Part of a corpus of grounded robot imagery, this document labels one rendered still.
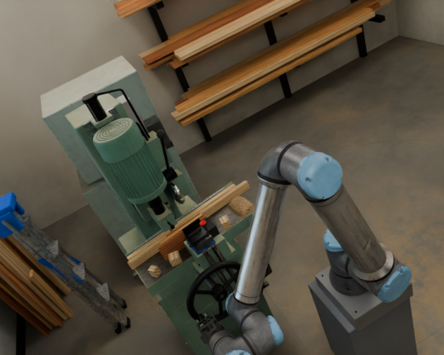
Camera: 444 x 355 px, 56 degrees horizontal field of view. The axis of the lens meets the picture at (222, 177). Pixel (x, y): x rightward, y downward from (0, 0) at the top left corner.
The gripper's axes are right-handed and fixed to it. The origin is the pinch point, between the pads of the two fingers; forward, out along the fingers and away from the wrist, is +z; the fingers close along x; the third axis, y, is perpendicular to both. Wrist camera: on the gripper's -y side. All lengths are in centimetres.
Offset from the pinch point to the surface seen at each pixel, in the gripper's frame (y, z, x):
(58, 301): -7, 162, 69
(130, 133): 75, 9, -16
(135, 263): 24.6, 35.4, 8.9
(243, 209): 20, 23, -43
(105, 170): 66, 40, -2
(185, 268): 14.1, 22.8, -6.9
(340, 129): -25, 166, -198
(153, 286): 16.1, 22.0, 8.2
